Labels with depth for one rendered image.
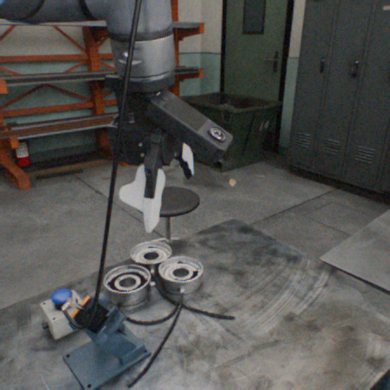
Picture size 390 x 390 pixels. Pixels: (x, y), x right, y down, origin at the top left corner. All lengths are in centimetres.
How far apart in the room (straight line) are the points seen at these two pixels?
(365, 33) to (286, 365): 304
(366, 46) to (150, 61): 311
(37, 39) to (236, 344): 414
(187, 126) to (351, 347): 54
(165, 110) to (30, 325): 56
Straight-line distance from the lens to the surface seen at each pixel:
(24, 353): 81
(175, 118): 46
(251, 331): 79
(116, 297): 84
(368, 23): 350
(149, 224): 50
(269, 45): 471
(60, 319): 79
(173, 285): 85
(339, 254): 132
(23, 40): 453
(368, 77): 347
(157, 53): 45
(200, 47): 563
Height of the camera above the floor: 134
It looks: 25 degrees down
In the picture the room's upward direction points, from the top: straight up
